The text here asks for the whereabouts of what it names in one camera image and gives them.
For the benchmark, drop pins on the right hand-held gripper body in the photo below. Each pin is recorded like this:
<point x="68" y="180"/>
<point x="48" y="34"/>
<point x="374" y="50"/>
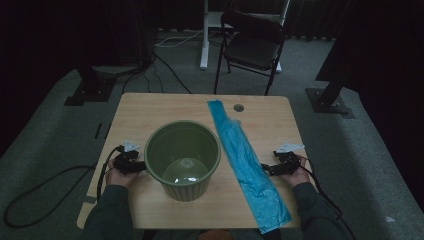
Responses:
<point x="290" y="163"/>

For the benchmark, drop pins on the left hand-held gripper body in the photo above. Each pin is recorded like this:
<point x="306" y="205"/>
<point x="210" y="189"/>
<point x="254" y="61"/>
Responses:
<point x="123" y="163"/>

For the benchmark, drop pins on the green plastic bin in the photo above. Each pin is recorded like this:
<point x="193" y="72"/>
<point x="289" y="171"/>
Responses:
<point x="159" y="146"/>

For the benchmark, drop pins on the blue plastic bag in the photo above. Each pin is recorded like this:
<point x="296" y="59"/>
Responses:
<point x="243" y="156"/>

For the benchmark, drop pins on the person's left hand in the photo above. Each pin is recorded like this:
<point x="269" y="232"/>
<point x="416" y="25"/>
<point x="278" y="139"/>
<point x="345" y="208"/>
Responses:
<point x="120" y="179"/>

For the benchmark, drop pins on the person's right hand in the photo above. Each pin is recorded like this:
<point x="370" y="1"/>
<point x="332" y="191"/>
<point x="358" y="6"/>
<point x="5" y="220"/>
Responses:
<point x="296" y="179"/>

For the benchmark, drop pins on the black floor tape strip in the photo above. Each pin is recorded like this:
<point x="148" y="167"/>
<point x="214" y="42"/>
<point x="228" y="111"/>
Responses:
<point x="98" y="131"/>

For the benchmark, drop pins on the grey tape piece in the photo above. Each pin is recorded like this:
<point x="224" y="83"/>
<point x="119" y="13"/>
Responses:
<point x="89" y="200"/>

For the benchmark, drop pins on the black metal stand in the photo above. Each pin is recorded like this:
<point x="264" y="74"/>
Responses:
<point x="328" y="101"/>
<point x="90" y="91"/>

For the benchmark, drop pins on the black folding chair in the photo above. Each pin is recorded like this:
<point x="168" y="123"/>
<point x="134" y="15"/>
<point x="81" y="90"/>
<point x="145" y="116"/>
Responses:
<point x="253" y="50"/>

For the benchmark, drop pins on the white paper scrap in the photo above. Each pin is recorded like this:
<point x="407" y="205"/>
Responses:
<point x="390" y="219"/>

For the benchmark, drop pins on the dark curtain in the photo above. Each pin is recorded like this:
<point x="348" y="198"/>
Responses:
<point x="386" y="66"/>
<point x="40" y="50"/>

